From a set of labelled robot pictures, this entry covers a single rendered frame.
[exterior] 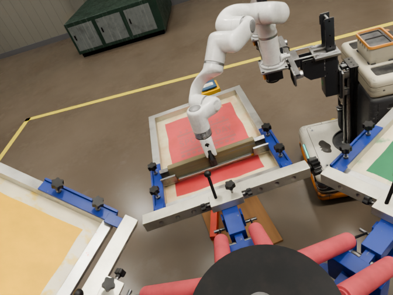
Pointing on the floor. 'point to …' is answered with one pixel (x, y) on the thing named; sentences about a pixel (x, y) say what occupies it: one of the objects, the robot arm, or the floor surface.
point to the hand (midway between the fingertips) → (212, 160)
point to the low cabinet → (116, 23)
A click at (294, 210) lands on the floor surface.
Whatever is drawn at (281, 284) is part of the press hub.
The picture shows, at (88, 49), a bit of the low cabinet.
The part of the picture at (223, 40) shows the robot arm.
